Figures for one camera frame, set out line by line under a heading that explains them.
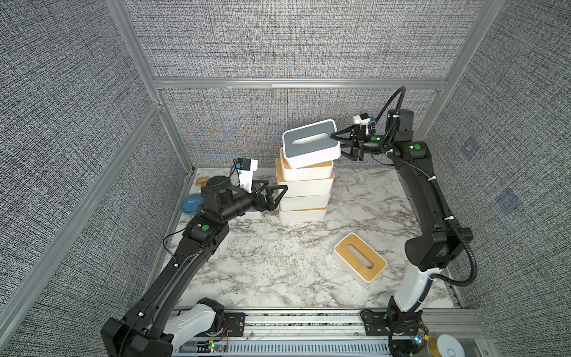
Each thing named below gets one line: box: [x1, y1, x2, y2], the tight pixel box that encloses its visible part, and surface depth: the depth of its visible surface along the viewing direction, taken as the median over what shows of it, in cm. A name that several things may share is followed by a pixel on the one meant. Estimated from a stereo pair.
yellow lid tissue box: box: [278, 193, 332, 212], surface depth 91 cm
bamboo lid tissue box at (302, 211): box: [278, 200, 328, 224], surface depth 94 cm
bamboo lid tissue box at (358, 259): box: [333, 232, 388, 288], surface depth 86 cm
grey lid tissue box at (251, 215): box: [236, 209, 263, 221], surface depth 102 cm
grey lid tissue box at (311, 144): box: [282, 119, 342, 169], surface depth 73 cm
